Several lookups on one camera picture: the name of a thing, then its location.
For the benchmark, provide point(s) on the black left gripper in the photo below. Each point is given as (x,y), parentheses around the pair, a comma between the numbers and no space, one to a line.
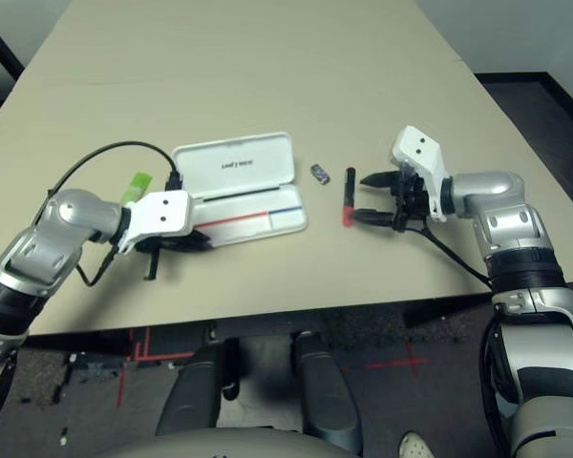
(151,264)

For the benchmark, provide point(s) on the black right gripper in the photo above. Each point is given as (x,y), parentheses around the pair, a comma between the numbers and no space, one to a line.
(413,200)

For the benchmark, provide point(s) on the red black whiteboard marker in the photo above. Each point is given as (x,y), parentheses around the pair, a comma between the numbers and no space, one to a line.
(348,191)

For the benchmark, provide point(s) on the green highlighter pen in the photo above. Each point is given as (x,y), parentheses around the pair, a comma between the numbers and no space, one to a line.
(136,188)

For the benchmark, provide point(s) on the white plastic pencil case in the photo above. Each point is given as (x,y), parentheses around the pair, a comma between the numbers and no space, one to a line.
(239,157)

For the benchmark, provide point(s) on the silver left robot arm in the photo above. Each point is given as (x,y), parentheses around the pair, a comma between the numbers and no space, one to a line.
(67,214)

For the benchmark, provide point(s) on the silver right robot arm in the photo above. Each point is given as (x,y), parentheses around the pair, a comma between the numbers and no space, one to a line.
(506,210)

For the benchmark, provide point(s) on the grey robot left leg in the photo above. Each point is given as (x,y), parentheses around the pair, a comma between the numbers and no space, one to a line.
(196,391)

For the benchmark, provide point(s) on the grey robot leg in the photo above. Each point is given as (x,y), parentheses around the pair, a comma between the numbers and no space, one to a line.
(324,391)
(196,391)

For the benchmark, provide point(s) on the grey robot right leg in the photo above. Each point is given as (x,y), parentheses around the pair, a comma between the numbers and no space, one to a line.
(324,391)

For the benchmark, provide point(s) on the grey robot torso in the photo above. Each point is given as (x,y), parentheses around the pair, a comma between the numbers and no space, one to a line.
(219,448)

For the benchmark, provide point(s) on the white perforated clog shoe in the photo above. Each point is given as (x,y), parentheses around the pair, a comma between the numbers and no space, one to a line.
(415,448)

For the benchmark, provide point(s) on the neighbouring table with black legs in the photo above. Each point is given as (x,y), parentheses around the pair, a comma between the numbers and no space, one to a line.
(2,43)

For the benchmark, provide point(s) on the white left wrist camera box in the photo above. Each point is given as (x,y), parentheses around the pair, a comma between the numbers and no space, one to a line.
(162,214)

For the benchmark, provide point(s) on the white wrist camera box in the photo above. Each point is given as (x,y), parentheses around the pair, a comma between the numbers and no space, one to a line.
(162,214)
(420,148)

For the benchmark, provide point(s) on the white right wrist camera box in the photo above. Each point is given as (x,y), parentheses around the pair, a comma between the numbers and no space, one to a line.
(420,148)

